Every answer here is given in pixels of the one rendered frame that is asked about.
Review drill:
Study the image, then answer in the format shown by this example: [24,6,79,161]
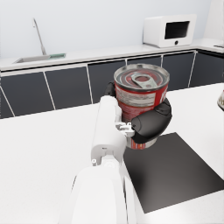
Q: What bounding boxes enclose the white microwave oven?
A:
[142,14,198,49]

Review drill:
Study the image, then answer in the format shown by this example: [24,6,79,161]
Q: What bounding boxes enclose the dark grey base cabinets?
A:
[0,50,224,120]

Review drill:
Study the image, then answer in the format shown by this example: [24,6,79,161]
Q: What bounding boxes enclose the steel kitchen sink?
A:
[12,52,67,65]

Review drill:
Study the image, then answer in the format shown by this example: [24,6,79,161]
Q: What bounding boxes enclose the dark grey square mat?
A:
[122,131,224,214]

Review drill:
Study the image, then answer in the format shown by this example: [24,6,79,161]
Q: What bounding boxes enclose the chrome sink faucet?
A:
[31,17,47,56]

